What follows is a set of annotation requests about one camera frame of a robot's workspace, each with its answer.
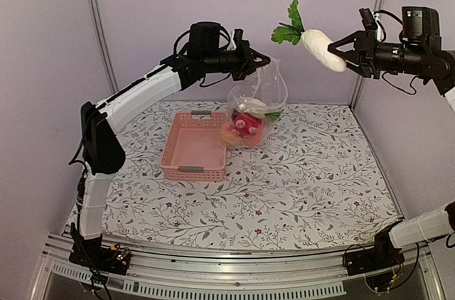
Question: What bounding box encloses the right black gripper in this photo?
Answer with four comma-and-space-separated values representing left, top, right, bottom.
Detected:
328, 28, 427, 78

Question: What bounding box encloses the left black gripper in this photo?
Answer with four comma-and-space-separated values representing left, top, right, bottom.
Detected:
204, 39, 272, 81

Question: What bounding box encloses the white radish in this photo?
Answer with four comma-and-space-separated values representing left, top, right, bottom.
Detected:
271, 0, 347, 73
237, 97, 283, 119

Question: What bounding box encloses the clear zip top bag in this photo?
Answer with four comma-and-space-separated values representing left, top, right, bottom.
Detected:
220, 59, 288, 148

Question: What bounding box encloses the red apple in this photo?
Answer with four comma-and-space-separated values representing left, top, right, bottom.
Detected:
231, 112, 262, 137

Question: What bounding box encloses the yellow lemon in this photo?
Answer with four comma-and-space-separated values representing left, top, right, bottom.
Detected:
220, 124, 242, 147

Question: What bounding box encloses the pink plastic basket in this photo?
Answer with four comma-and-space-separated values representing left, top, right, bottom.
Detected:
161, 111, 226, 182

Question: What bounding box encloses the orange tangerine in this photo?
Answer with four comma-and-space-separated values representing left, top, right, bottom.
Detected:
244, 133, 262, 146

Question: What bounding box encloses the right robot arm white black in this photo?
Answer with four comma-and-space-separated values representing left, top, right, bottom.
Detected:
328, 31, 454, 269

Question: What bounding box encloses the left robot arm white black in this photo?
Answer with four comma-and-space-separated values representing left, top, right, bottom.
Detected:
70, 40, 271, 267

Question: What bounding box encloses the floral table mat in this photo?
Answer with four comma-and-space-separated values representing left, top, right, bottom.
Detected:
69, 100, 405, 251

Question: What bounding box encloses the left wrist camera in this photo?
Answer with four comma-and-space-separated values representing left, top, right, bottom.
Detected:
187, 21, 243, 58

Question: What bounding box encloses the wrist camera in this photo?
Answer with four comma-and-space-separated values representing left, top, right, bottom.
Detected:
358, 6, 441, 45
187, 21, 243, 58

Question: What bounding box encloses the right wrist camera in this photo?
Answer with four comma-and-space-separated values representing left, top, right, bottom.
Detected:
358, 6, 441, 45

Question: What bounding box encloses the left aluminium post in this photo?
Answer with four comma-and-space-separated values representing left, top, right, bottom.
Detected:
87, 0, 119, 94

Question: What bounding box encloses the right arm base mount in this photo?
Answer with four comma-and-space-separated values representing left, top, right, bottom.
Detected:
342, 223, 405, 276

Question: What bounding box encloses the aluminium front rail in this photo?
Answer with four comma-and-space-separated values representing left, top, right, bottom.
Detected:
31, 233, 448, 299

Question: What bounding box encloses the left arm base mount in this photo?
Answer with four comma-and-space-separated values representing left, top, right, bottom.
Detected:
69, 223, 131, 275

